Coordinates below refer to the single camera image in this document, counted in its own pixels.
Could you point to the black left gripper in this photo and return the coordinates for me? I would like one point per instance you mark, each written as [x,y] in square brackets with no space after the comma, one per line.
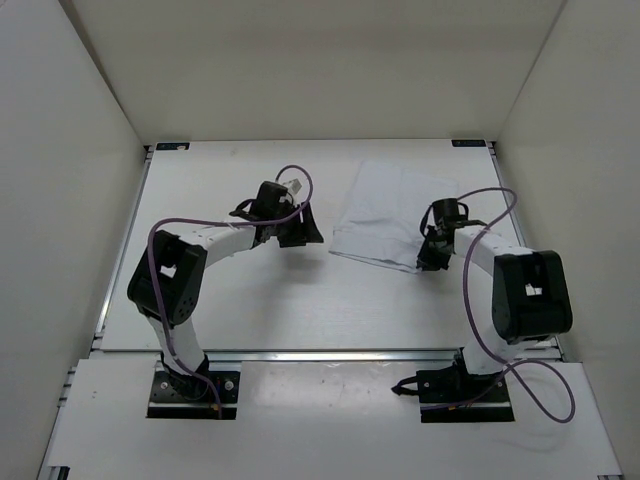
[304,231]

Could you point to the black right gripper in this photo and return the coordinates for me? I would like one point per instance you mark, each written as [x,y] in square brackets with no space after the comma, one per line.
[424,260]

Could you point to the white fabric skirt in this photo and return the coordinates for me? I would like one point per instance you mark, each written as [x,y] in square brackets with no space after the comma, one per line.
[380,220]

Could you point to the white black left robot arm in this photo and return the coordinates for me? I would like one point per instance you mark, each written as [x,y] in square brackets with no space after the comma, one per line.
[166,284]

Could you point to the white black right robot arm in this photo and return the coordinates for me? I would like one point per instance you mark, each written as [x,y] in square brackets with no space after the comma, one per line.
[529,300]

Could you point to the blue label sticker right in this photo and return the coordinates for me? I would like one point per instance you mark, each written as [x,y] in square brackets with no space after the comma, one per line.
[468,143]

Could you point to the blue label sticker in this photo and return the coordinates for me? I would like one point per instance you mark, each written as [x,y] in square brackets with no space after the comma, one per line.
[468,143]
[172,146]

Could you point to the blue label sticker left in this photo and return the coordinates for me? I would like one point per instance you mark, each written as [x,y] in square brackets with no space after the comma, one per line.
[172,146]

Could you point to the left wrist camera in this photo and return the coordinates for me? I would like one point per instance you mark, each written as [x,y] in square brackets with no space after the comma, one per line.
[275,200]

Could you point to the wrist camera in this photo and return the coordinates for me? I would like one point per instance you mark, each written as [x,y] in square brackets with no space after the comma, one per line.
[275,200]
[449,212]

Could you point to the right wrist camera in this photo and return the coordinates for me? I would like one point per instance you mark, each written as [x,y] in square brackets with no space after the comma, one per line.
[449,212]

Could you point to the aluminium table edge rail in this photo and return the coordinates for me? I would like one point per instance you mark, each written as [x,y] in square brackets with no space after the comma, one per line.
[330,356]

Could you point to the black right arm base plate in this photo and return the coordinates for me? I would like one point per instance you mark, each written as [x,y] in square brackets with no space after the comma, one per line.
[449,396]

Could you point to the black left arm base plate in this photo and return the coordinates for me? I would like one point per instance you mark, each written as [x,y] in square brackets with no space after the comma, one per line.
[172,397]

